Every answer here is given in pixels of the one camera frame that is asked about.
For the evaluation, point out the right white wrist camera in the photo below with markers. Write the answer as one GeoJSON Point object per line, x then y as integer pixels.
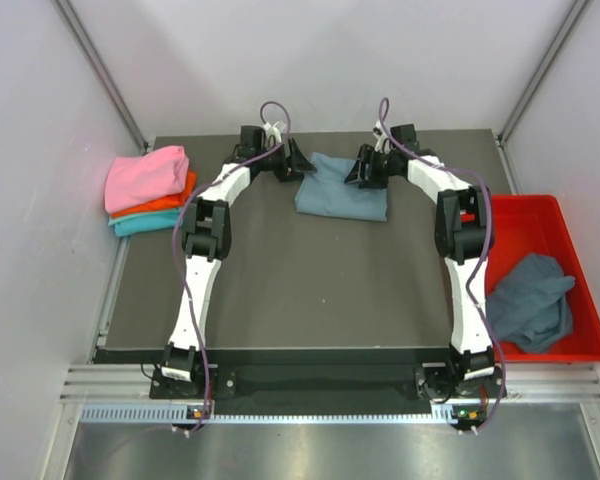
{"type": "Point", "coordinates": [383, 143]}

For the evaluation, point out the grey-blue shirt in bin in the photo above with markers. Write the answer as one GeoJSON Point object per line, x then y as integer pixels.
{"type": "Point", "coordinates": [529, 308]}

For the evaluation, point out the aluminium frame rail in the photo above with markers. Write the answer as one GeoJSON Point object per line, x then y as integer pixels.
{"type": "Point", "coordinates": [525, 383]}

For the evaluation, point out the grey slotted cable duct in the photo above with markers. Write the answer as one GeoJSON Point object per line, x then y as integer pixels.
{"type": "Point", "coordinates": [182, 414]}

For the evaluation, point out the folded teal t-shirt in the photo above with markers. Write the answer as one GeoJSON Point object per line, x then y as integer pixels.
{"type": "Point", "coordinates": [144, 222]}

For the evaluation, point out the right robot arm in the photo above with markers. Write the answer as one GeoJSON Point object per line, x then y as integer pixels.
{"type": "Point", "coordinates": [463, 236]}

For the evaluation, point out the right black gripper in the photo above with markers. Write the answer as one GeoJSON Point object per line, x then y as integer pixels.
{"type": "Point", "coordinates": [367, 155]}

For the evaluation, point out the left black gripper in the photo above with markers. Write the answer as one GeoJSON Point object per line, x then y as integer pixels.
{"type": "Point", "coordinates": [295, 162]}

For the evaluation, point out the folded orange t-shirt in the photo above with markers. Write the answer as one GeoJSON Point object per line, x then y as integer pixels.
{"type": "Point", "coordinates": [164, 203]}

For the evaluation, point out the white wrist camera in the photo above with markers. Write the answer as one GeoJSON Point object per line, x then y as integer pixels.
{"type": "Point", "coordinates": [274, 133]}
{"type": "Point", "coordinates": [383, 143]}

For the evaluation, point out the red plastic bin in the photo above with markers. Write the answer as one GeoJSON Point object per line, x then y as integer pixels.
{"type": "Point", "coordinates": [527, 224]}

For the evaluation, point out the grey-blue polo shirt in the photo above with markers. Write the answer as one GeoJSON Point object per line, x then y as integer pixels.
{"type": "Point", "coordinates": [325, 193]}

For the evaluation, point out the folded pink t-shirt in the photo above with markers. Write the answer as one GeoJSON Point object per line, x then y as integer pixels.
{"type": "Point", "coordinates": [133, 181]}

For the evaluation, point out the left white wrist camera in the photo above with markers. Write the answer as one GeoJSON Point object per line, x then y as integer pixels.
{"type": "Point", "coordinates": [274, 133]}

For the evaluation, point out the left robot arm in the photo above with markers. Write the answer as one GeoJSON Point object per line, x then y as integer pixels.
{"type": "Point", "coordinates": [205, 235]}

